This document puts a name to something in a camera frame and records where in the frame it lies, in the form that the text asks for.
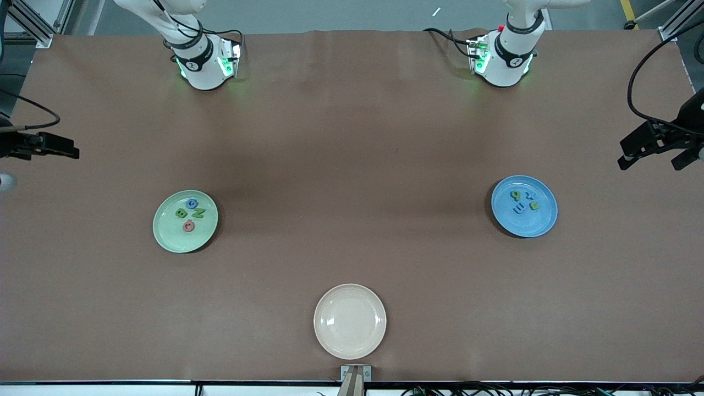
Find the pink foam letter Q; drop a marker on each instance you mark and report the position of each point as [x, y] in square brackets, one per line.
[186, 226]

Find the green foam letter B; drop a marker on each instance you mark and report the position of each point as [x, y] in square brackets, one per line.
[181, 213]

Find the blue foam letter C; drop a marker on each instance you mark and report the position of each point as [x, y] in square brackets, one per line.
[188, 204]

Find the green plate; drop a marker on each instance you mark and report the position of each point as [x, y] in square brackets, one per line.
[176, 236]

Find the grey aluminium frame profile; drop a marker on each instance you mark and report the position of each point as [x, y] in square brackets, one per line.
[38, 33]
[674, 30]

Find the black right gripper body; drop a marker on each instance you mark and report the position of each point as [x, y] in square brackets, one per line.
[12, 145]

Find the green foam letter N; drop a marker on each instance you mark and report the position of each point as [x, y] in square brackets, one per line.
[198, 213]

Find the beige plate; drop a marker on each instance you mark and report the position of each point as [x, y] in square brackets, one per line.
[350, 322]

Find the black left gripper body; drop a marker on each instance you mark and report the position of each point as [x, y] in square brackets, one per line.
[694, 116]

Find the brown table mat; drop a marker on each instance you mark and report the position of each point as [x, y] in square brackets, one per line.
[352, 137]

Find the grey camera pole bracket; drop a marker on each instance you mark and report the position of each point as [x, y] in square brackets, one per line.
[355, 379]

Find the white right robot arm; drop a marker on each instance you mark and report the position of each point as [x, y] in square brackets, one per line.
[206, 71]

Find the blue plate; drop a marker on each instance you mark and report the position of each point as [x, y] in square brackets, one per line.
[536, 223]

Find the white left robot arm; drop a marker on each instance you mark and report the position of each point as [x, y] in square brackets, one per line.
[503, 66]

